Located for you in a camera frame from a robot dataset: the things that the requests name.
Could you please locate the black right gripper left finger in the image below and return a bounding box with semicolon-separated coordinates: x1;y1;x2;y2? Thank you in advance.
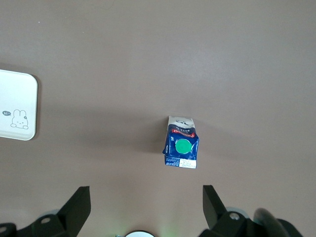
16;186;92;237

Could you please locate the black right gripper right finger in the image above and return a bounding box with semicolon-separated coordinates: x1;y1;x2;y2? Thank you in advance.
198;184;260;237

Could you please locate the cream rabbit print tray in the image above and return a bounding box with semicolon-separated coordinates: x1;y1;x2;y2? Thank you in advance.
0;69;39;141

